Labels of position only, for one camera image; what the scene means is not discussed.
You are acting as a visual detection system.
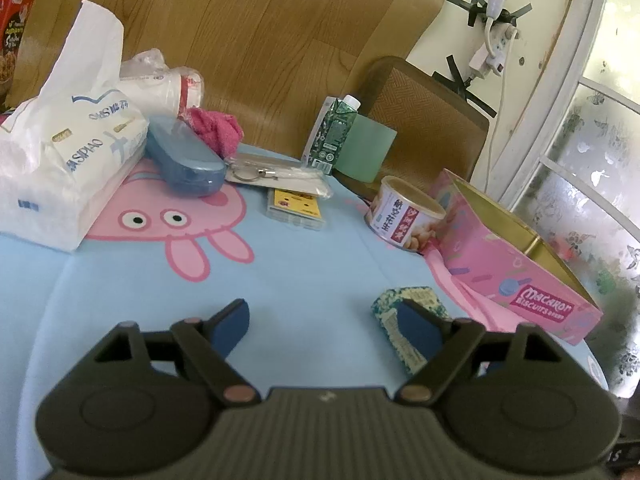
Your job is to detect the white pouch with keyring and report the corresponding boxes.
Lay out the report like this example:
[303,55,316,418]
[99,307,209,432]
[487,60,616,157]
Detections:
[224,152,333,200]

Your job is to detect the blue glasses case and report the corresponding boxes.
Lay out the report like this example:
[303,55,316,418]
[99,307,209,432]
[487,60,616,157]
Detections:
[145,114,227,198]

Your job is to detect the white power strip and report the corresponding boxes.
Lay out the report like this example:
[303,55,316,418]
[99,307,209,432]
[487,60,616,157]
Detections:
[469,22,521,81]

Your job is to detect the blue cartoon pig tablecloth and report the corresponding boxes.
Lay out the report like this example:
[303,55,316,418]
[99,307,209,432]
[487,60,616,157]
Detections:
[0,142,611,480]

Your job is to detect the green drink carton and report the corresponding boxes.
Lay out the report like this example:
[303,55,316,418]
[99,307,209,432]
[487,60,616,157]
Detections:
[301,94,363,176]

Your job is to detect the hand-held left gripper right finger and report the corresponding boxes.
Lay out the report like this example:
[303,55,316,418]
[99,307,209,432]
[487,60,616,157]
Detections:
[397,299,558,407]

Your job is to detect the pink towel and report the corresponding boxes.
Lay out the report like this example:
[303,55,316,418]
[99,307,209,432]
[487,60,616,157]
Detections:
[186,107,245,156]

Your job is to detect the red cereal box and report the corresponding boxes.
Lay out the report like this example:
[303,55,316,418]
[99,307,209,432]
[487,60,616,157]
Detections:
[0,0,41,106]

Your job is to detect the pale green cup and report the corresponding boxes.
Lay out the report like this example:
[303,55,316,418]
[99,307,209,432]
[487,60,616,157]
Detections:
[336,112,398,184]

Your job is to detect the white power cable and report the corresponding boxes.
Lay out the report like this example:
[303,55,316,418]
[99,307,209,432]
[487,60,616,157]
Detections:
[486,62,507,181]

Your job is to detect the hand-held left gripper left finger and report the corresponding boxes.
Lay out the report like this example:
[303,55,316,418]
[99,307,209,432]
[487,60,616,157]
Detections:
[92,299,262,407]

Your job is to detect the brown chair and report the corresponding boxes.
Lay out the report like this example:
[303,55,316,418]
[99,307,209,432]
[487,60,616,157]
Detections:
[332,56,491,211]

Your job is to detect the white tissue pack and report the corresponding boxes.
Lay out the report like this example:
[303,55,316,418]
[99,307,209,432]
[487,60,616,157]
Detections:
[0,0,150,253]

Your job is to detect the plastic-wrapped paper cups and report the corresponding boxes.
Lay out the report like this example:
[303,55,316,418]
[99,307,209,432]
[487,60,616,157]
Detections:
[119,49,206,121]

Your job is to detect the round nut can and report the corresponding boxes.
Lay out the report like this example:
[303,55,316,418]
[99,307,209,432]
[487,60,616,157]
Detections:
[364,176,447,252]

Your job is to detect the frosted window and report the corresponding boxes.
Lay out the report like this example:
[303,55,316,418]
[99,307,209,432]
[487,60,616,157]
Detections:
[500,0,640,401]

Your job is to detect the yellow card box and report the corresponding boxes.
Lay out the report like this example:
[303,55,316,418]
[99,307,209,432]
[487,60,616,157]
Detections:
[266,187,328,233]

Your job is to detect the pink biscuit tin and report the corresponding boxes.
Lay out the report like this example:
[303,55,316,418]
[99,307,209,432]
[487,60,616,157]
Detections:
[427,169,604,346]

